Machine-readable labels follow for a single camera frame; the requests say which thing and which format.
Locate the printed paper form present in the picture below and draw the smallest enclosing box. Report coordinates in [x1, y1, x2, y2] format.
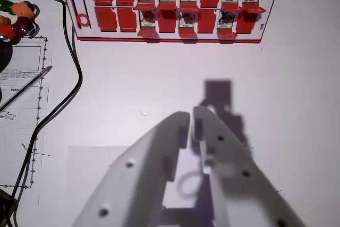
[0, 35, 54, 190]

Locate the black device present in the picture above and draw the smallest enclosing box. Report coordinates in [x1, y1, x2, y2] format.
[0, 188, 18, 227]

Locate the clear ballpoint pen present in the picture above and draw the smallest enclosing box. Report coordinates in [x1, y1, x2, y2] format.
[0, 65, 53, 113]

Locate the red and white game board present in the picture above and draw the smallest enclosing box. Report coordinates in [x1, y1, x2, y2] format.
[57, 0, 284, 44]

